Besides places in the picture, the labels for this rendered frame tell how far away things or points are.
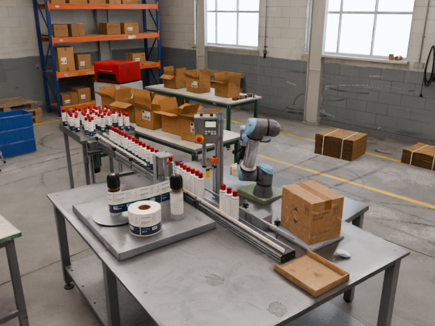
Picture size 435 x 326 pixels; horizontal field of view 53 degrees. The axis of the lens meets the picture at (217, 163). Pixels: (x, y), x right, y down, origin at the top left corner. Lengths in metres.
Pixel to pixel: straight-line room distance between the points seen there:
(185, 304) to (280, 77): 7.51
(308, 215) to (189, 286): 0.81
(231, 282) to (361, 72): 6.43
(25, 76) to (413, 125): 7.79
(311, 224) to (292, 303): 0.57
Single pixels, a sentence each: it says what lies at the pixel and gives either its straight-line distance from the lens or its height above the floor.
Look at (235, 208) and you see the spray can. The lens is 2.79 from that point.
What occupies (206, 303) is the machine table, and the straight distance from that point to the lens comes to 2.21.
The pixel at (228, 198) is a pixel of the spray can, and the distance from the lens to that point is 2.81.
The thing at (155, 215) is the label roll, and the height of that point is 1.00.
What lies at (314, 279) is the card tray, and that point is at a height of 0.83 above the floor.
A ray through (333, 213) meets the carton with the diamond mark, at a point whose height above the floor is 1.03.
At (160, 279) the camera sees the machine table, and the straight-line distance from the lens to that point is 2.39.
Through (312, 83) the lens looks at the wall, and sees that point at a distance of 8.81.
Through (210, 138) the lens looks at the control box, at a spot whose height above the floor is 1.32.
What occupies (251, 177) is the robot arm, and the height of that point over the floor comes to 1.02.
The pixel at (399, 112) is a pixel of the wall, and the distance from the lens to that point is 8.11.
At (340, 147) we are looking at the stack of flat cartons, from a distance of 6.85.
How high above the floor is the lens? 2.18
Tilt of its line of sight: 20 degrees down
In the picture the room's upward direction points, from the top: straight up
